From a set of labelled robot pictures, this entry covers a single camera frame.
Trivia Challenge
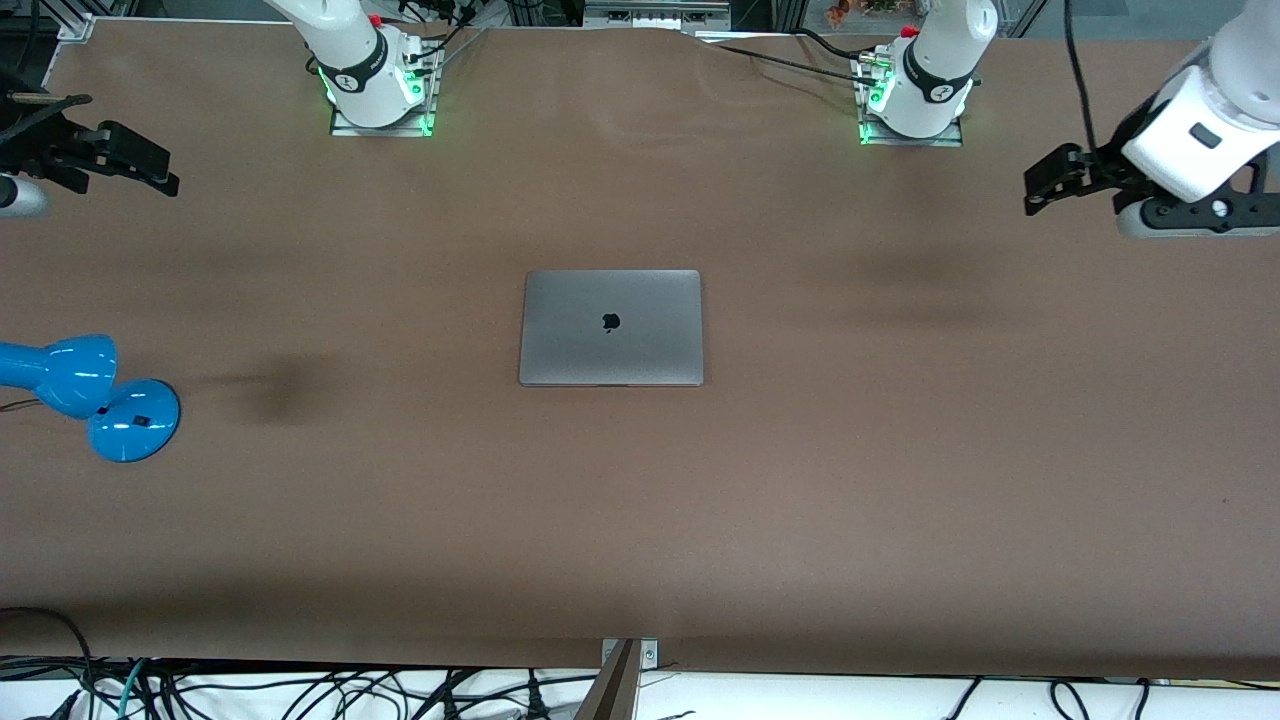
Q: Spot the grey laptop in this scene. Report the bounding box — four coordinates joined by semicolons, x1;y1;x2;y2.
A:
518;269;704;388

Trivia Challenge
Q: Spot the blue desk lamp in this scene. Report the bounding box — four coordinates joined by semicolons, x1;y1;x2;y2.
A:
0;334;182;464

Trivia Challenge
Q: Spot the orange background object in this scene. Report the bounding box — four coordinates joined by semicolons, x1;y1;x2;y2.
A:
825;0;901;26

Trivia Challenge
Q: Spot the brown table cover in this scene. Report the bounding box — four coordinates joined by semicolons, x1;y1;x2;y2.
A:
0;20;1280;681

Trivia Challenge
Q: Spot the white board under table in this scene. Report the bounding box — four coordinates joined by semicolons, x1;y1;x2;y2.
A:
0;660;1280;720

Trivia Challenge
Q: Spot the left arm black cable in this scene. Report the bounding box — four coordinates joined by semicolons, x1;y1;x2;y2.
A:
1063;0;1101;151

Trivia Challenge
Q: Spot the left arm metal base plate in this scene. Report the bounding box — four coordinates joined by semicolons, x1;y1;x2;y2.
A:
858;55;966;148

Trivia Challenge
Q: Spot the black cable on table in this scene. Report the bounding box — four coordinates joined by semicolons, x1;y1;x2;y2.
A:
700;28;881;86

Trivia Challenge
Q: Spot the silver equipment rail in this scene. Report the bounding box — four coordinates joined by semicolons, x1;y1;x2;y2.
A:
583;0;733;31

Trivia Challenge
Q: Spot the black looping cable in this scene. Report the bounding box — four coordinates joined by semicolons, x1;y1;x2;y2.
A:
0;606;96;720

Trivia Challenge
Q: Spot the teal cable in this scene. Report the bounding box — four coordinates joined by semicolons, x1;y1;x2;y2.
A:
112;658;151;720

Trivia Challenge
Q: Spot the grey camera pole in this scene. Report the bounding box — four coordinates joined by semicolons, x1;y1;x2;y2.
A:
573;640;641;720

